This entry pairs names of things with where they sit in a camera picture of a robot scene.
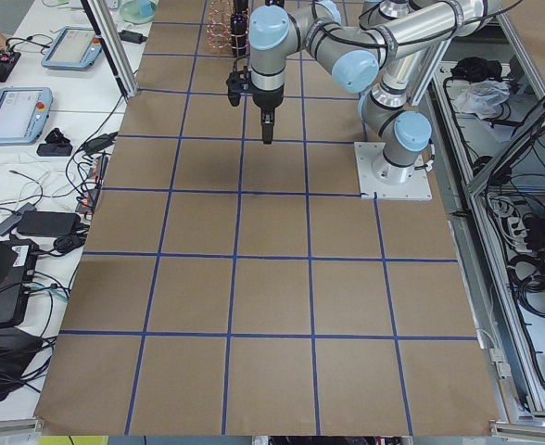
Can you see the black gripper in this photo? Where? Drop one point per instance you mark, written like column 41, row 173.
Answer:
column 268, row 98

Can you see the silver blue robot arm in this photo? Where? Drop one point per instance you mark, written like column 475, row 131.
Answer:
column 353, row 56

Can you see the dark bottle in basket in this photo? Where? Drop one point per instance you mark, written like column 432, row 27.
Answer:
column 239, row 28

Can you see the green glass bowl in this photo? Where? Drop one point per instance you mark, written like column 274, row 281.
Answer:
column 138, row 11

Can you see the brown paper table mat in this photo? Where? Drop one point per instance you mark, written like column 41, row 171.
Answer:
column 233, row 288

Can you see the upper blue teach pendant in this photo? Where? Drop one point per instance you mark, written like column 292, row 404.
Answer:
column 74, row 48

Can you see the blue teach pendant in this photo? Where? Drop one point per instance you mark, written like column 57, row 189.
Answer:
column 74, row 48
column 23, row 113

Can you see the black small device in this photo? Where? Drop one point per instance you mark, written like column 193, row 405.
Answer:
column 56, row 144

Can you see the white crumpled cloth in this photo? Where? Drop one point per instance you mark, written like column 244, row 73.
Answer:
column 484, row 99

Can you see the lower blue teach pendant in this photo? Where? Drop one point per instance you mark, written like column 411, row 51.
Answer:
column 23, row 113

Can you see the black power adapter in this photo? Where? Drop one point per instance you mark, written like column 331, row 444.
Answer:
column 47, row 223

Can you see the grey adapter block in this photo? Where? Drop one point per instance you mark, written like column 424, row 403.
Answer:
column 9, row 223

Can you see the black laptop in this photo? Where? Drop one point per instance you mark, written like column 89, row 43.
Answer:
column 17, row 266

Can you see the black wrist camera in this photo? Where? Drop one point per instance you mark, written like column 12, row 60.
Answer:
column 238, row 84

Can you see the copper wire wine basket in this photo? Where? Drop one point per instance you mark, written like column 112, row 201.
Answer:
column 219, row 13

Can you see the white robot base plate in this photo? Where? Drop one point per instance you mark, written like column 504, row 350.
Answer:
column 380, row 180

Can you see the aluminium frame post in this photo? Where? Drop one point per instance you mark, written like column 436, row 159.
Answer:
column 105, row 29

